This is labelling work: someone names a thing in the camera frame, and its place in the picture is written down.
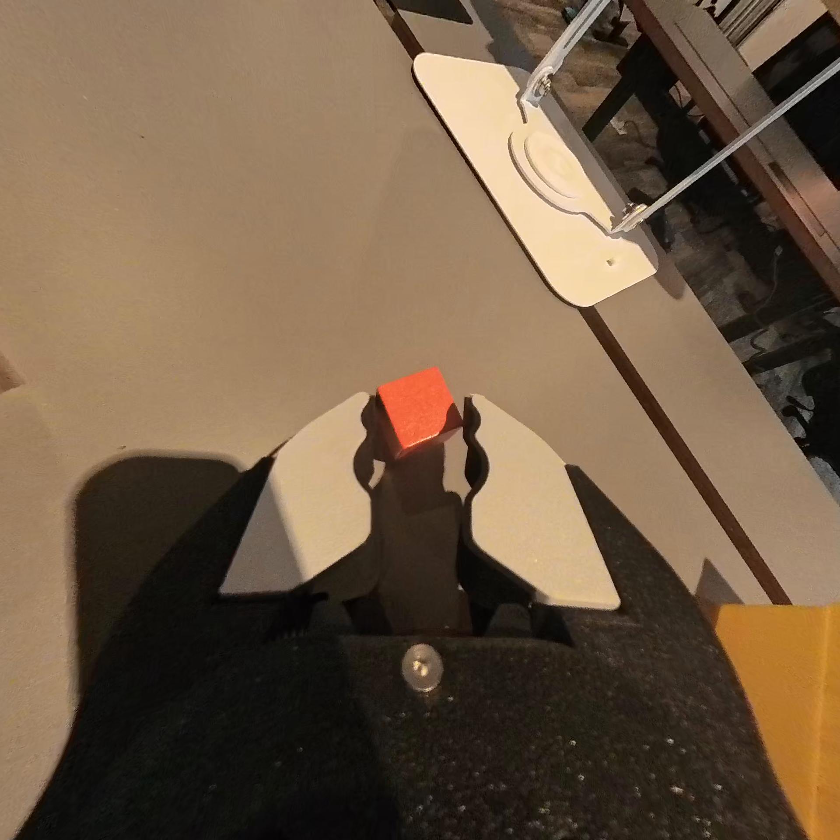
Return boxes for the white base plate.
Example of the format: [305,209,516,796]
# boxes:
[412,52,659,308]

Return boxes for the thin metal rod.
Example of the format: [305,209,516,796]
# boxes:
[516,0,611,126]
[607,56,840,235]

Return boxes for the brown desk with dark frame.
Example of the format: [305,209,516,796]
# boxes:
[623,0,840,296]

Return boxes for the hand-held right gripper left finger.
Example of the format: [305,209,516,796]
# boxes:
[218,391,382,601]

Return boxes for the yellow plastic bin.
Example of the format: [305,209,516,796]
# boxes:
[712,604,840,840]

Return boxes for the red wooden cube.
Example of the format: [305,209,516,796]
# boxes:
[376,366,465,460]

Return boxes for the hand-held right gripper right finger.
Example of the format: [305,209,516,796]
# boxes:
[461,392,622,611]

